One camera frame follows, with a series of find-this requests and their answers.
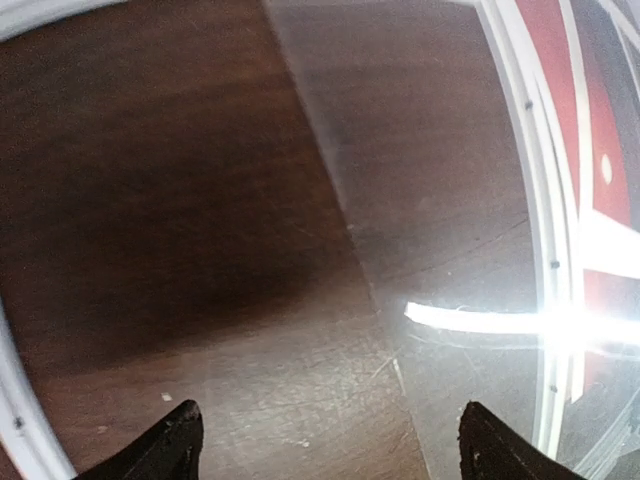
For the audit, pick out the red and dark photo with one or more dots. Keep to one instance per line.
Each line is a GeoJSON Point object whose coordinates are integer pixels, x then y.
{"type": "Point", "coordinates": [583, 59]}

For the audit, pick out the white mat board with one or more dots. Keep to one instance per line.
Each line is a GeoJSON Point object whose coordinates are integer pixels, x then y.
{"type": "Point", "coordinates": [522, 104]}

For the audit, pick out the clear acrylic sheet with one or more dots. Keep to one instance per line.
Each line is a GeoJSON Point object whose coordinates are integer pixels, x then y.
{"type": "Point", "coordinates": [407, 103]}

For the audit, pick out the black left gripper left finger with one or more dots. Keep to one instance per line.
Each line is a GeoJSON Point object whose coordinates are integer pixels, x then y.
{"type": "Point", "coordinates": [170, 449]}

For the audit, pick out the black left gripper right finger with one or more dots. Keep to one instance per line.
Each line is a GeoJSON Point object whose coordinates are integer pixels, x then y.
{"type": "Point", "coordinates": [490, 449]}

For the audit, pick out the white picture frame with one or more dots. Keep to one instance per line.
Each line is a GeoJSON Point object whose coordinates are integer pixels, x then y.
{"type": "Point", "coordinates": [234, 202]}

